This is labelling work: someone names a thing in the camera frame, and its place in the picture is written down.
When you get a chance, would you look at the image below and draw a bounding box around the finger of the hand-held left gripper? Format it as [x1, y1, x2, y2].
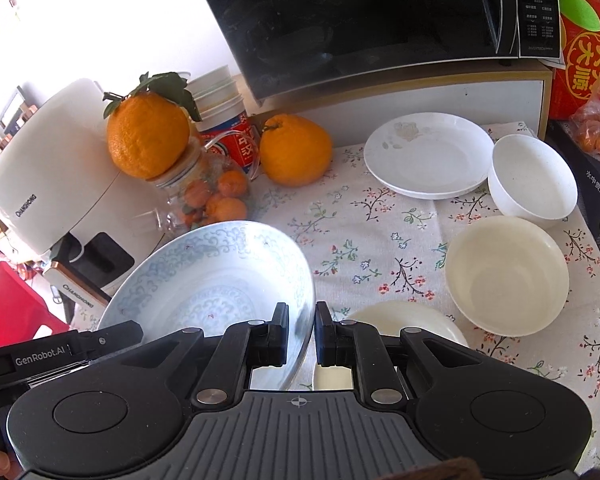
[75, 321, 146, 363]

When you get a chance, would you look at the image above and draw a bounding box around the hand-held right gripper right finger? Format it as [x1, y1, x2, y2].
[315, 302, 486, 408]

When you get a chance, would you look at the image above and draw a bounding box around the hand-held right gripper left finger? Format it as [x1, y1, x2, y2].
[112, 302, 291, 409]

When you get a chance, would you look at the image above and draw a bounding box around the blue patterned porcelain bowl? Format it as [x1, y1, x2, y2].
[98, 220, 316, 392]

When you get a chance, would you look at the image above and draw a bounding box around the large cream bowl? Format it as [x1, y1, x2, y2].
[445, 216, 571, 337]

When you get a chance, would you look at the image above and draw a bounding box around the white plate with grey flower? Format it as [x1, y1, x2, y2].
[363, 112, 496, 200]

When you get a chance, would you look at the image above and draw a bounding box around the red plastic stool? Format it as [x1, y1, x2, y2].
[0, 262, 71, 353]

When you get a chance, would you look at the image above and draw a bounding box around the cream shallow plate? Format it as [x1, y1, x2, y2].
[312, 301, 470, 392]

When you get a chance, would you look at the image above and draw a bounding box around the floral tablecloth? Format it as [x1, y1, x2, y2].
[75, 121, 600, 476]

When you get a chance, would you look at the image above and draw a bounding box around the glass jar of small oranges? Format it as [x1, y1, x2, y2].
[152, 137, 253, 233]

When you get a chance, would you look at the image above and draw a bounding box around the white air fryer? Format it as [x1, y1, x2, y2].
[0, 78, 136, 311]

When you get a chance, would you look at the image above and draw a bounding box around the red labelled cup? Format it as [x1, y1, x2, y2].
[197, 112, 261, 181]

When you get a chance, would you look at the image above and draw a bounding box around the large orange with leaves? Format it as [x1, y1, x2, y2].
[102, 72, 202, 180]

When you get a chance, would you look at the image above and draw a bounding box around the stack of white paper cups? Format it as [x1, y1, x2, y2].
[185, 65, 251, 131]

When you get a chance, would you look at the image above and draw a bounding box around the small white bowl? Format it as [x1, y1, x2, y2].
[488, 134, 579, 221]

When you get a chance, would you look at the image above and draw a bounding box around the black carton box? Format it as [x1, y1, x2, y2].
[547, 120, 600, 261]

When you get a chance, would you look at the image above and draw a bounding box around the black microwave oven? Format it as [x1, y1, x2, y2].
[185, 0, 566, 101]

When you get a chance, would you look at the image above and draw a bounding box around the plastic bag of small oranges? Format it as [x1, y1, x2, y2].
[570, 77, 600, 156]

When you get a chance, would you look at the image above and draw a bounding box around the red gift box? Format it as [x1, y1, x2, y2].
[550, 0, 600, 121]

